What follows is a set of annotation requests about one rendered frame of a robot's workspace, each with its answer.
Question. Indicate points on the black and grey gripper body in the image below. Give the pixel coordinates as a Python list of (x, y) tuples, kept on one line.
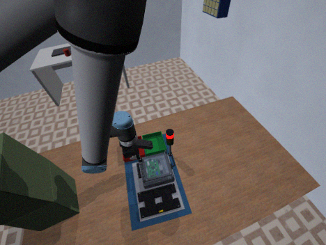
[(129, 152)]

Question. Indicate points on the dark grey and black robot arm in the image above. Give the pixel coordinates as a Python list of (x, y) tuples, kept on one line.
[(91, 27)]

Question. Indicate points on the red bin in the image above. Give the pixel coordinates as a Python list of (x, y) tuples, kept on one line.
[(141, 152)]

